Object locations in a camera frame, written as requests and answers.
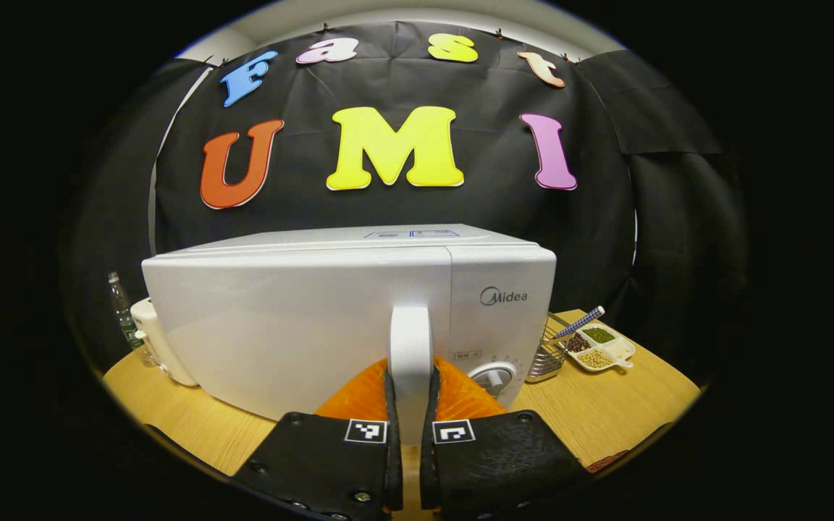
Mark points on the brown meat piece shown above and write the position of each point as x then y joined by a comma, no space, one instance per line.
607,461

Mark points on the blue checkered spoon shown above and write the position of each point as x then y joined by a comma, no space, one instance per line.
580,323

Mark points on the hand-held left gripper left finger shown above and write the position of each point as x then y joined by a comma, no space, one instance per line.
330,463

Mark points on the white microwave oven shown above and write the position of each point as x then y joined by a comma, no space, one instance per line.
294,325

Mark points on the clear plastic water bottle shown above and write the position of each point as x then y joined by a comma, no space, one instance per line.
126,318

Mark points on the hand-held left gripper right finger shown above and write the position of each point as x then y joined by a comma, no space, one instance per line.
496,463

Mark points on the white toaster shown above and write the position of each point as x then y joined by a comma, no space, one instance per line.
160,347

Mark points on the black backdrop cloth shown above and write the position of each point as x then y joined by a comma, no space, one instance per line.
460,202

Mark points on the white divided dish of beans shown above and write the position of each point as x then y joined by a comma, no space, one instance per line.
598,347

